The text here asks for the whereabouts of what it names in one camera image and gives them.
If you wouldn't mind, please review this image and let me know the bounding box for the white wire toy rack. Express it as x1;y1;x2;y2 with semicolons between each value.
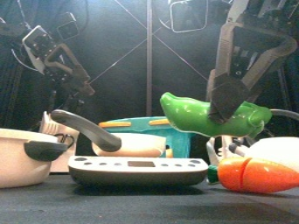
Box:
204;135;250;168

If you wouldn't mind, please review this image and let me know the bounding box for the orange toy carrot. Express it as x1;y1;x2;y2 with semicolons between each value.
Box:
207;157;299;194

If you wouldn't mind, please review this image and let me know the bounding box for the vertical metal frame pole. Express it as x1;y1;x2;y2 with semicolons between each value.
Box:
144;0;155;117

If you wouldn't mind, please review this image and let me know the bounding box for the white toy pot grey handle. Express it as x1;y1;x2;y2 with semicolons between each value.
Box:
0;127;71;189

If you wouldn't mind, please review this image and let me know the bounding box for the green toy pepper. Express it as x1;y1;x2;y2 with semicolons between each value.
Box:
159;92;274;139

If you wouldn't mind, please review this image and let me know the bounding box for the white round toy pan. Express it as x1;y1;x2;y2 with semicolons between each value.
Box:
232;108;299;173

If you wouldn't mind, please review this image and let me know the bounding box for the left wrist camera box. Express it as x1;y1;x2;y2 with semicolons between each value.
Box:
56;11;82;42

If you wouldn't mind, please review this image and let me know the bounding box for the white toy pan grey handle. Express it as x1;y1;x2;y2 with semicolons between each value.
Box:
51;108;168;158

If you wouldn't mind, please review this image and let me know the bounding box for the white toy dish rack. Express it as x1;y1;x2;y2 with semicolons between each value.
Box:
39;110;82;173

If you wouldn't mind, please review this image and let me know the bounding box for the grey digital kitchen scale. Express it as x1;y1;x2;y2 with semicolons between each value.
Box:
67;155;211;187

